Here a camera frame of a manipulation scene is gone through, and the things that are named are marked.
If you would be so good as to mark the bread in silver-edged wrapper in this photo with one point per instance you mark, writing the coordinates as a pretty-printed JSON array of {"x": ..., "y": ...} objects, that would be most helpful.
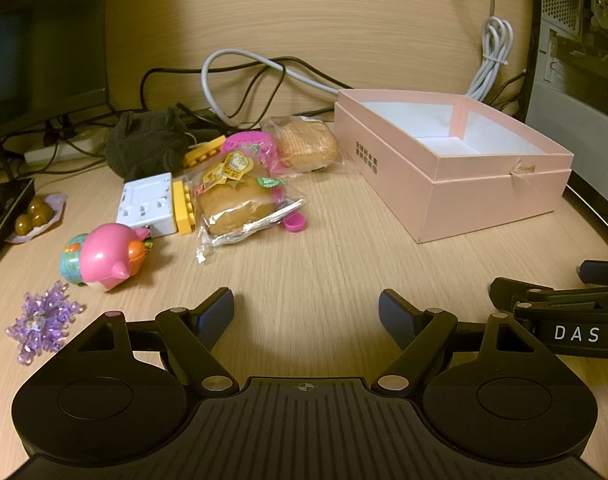
[{"x": 234, "y": 200}]

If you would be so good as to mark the bread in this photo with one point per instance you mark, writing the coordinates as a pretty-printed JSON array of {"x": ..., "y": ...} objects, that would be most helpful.
[
  {"x": 234, "y": 200},
  {"x": 306, "y": 146}
]

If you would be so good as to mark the pink plastic strainer scoop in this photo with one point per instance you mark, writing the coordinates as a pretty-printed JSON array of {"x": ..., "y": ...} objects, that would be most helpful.
[{"x": 246, "y": 140}]

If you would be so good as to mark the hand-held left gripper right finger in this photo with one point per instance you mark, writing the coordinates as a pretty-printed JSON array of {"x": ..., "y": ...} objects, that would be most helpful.
[{"x": 394, "y": 310}]

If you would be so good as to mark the pink pig toy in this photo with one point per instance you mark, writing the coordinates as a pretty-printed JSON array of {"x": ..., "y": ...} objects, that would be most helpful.
[{"x": 104, "y": 257}]

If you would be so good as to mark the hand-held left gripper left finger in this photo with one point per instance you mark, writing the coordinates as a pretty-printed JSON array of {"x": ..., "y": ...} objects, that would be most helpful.
[{"x": 219, "y": 307}]

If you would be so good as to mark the white power strip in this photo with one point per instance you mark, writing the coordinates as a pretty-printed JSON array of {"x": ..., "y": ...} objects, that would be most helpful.
[{"x": 74, "y": 145}]

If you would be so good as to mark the pink cardboard box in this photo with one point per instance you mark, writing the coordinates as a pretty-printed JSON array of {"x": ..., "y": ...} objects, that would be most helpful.
[{"x": 483, "y": 195}]

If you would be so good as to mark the black monitor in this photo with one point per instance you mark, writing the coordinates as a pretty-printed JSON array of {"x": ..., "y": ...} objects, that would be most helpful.
[{"x": 39, "y": 45}]

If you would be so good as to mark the black keyboard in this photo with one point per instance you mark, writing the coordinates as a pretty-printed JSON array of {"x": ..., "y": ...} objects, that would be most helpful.
[{"x": 1, "y": 210}]

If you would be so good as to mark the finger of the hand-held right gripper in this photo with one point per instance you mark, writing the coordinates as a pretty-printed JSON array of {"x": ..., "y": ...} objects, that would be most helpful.
[
  {"x": 503, "y": 291},
  {"x": 601, "y": 272}
]

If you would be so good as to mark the dark plush cloth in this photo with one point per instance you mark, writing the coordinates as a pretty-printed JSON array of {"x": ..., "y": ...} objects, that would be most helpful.
[{"x": 141, "y": 142}]

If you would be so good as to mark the computer case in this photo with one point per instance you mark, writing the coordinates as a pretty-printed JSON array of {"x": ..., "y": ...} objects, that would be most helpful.
[{"x": 578, "y": 35}]

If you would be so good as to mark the white socket adapter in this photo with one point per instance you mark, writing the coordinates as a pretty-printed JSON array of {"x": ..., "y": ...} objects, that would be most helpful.
[{"x": 146, "y": 202}]

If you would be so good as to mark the packet of brown balls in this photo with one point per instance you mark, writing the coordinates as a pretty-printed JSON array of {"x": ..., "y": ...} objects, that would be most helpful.
[{"x": 34, "y": 215}]

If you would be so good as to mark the purple crystal snowflake ornament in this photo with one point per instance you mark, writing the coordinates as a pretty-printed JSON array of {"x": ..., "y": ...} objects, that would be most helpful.
[{"x": 41, "y": 322}]

